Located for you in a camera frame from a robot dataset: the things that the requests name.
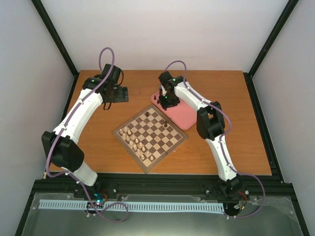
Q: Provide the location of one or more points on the pink tray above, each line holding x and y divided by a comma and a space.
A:
182, 115

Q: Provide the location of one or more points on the light blue cable duct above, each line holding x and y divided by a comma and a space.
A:
150, 207

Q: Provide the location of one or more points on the black aluminium frame rail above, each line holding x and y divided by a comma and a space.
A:
206, 187

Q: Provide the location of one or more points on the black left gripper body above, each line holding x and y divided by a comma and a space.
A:
122, 97

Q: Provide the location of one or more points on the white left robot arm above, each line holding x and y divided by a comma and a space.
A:
61, 145

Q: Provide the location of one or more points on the wooden chessboard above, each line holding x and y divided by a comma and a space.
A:
150, 136

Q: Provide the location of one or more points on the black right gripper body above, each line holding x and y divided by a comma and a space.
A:
170, 101

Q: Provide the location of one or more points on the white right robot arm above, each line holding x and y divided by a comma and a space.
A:
210, 126

